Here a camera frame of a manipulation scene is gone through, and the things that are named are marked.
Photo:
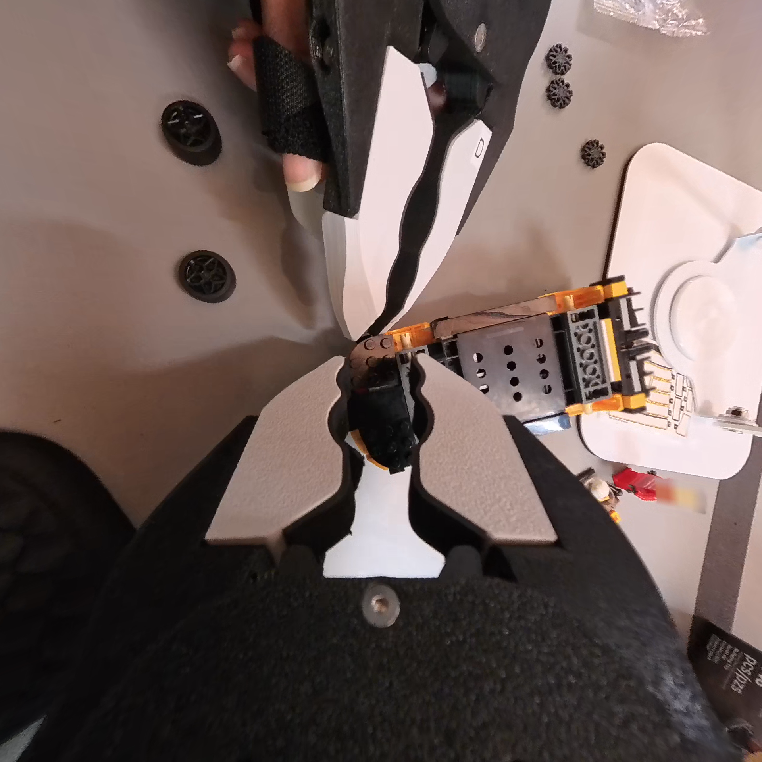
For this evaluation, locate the orange lego car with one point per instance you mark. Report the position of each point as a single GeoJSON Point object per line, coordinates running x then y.
{"type": "Point", "coordinates": [512, 369]}

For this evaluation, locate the black quarter-round lego plate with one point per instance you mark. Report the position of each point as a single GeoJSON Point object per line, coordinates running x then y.
{"type": "Point", "coordinates": [387, 434]}
{"type": "Point", "coordinates": [372, 357]}

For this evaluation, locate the lego sticker sheet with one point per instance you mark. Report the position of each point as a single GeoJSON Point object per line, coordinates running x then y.
{"type": "Point", "coordinates": [667, 393]}

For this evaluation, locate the pile of small lego parts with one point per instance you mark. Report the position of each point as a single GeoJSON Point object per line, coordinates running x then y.
{"type": "Point", "coordinates": [598, 491]}

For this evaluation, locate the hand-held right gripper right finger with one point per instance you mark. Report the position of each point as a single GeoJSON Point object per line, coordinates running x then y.
{"type": "Point", "coordinates": [482, 476]}

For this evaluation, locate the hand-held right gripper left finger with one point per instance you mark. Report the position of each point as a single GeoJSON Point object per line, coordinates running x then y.
{"type": "Point", "coordinates": [280, 470]}

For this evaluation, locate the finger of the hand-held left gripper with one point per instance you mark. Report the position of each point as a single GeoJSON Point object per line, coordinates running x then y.
{"type": "Point", "coordinates": [381, 178]}
{"type": "Point", "coordinates": [458, 190]}

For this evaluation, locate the black lego wheel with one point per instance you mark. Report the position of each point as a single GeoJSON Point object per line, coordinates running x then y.
{"type": "Point", "coordinates": [190, 132]}
{"type": "Point", "coordinates": [206, 277]}

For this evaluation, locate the red lego piece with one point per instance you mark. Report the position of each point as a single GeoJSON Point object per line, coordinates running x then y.
{"type": "Point", "coordinates": [634, 483]}

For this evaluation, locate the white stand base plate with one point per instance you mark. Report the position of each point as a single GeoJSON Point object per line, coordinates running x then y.
{"type": "Point", "coordinates": [672, 196]}

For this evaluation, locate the black mesh chair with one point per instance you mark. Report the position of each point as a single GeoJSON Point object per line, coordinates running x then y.
{"type": "Point", "coordinates": [53, 565]}

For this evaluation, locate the clear plastic bag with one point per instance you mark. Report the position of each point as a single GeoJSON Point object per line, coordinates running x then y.
{"type": "Point", "coordinates": [649, 15]}

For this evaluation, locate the black lego box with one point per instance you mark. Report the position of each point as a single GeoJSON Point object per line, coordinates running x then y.
{"type": "Point", "coordinates": [732, 672]}

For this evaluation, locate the person's left hand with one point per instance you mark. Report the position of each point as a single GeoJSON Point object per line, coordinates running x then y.
{"type": "Point", "coordinates": [286, 18]}

